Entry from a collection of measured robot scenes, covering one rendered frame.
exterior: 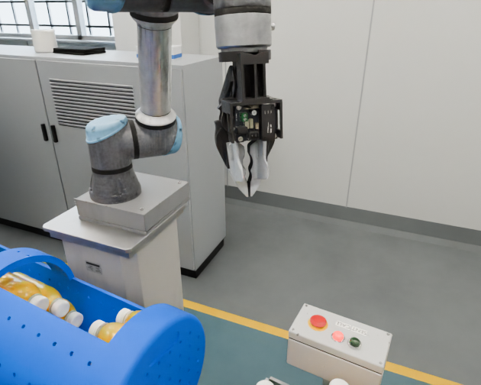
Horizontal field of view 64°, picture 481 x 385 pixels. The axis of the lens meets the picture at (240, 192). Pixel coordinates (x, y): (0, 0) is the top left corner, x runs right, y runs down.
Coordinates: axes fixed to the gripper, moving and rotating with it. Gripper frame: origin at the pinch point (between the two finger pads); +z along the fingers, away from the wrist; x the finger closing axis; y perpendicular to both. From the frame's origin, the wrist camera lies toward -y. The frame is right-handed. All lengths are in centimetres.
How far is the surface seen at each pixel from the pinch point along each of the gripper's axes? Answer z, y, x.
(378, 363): 38.9, 2.6, 24.1
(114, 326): 30.9, -14.1, -25.6
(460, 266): 134, -152, 196
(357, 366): 40.9, 0.1, 21.1
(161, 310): 24.4, -7.1, -15.8
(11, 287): 26, -28, -48
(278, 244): 124, -212, 75
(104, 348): 25.1, -0.5, -25.6
